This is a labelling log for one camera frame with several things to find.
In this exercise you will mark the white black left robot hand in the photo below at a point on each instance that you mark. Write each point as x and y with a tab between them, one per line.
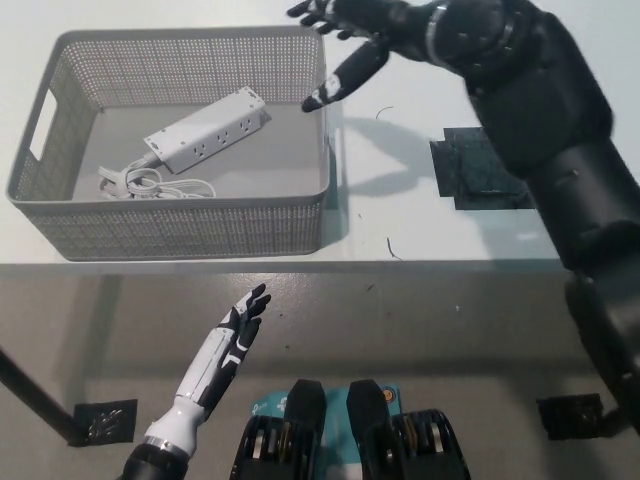
225	360

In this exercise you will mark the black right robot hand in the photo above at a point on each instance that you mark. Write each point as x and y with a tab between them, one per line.
390	25

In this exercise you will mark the grey perforated plastic basket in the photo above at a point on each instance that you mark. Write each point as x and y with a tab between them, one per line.
280	220

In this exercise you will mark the black tape patch on table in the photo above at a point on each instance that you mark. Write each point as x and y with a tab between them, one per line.
475	170

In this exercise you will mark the black table leg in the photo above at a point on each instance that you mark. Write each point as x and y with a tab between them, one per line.
617	422
32	395

